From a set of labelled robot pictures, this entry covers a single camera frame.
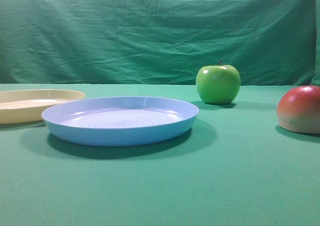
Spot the red-yellow round bread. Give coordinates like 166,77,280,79
276,85,320,134

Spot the blue plastic plate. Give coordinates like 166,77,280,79
41,96,200,147

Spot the yellow plastic plate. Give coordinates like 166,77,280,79
0,89,86,124

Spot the green apple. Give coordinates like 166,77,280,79
195,62,241,105

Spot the green backdrop cloth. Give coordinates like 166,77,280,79
0,0,320,86

